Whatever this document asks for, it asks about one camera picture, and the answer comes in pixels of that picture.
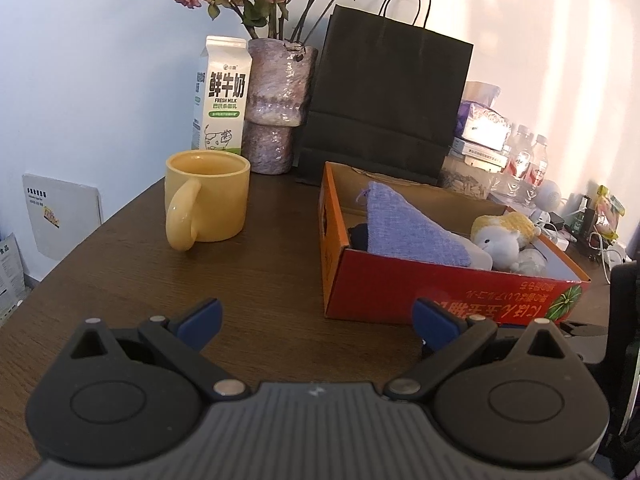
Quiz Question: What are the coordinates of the black desk device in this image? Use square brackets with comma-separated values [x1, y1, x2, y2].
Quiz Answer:
[575, 207, 606, 246]

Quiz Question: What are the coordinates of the red label water bottle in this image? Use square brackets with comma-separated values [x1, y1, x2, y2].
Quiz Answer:
[505, 125, 533, 186]
[522, 134, 550, 196]

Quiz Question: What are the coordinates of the navy fabric pouch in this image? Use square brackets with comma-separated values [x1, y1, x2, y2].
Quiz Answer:
[347, 223, 373, 251]

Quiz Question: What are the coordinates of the white cable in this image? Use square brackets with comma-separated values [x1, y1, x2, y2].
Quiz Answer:
[590, 232, 616, 286]

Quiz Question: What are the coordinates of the purple woven pouch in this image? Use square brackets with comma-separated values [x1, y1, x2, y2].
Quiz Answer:
[356, 181, 473, 267]

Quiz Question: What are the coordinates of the clear plastic bag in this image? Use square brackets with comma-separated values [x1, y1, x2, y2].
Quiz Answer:
[515, 247, 548, 277]

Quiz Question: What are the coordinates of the clear patterned box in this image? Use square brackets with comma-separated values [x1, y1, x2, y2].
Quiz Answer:
[439, 155, 498, 201]

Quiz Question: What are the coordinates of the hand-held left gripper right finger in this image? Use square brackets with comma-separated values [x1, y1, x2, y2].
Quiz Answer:
[382, 299, 573, 403]

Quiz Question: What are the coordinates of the black paper bag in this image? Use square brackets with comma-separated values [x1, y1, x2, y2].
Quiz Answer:
[295, 0, 475, 187]

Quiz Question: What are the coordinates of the yellow ceramic mug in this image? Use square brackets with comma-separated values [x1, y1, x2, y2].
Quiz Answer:
[165, 150, 252, 252]

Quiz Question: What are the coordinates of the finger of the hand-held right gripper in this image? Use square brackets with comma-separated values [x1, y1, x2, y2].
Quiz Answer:
[560, 320, 608, 366]

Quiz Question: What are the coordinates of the white green milk carton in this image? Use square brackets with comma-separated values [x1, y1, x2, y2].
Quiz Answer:
[191, 36, 252, 157]

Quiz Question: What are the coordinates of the yellow pink snack packet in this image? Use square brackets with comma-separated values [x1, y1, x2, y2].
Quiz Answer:
[595, 185, 626, 241]

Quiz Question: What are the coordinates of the white wall panel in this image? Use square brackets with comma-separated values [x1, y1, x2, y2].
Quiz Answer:
[21, 174, 103, 262]

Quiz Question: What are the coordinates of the white flat box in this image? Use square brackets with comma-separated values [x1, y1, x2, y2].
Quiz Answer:
[450, 145, 506, 168]

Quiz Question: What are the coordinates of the purple textured vase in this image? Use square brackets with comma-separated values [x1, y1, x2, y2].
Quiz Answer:
[241, 37, 319, 175]

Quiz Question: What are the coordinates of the yellow white plush sheep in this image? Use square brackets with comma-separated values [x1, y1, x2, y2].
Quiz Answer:
[471, 211, 542, 273]

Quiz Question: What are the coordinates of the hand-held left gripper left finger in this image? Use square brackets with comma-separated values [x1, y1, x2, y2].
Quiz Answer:
[70, 297, 251, 402]

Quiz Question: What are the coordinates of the red cardboard box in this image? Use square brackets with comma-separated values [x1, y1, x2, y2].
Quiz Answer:
[318, 161, 592, 326]

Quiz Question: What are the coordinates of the purple tissue pack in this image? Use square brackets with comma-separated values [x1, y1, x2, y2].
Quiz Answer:
[457, 81, 512, 151]

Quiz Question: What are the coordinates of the blue white packet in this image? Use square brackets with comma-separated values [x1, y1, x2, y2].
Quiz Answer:
[0, 232, 26, 326]

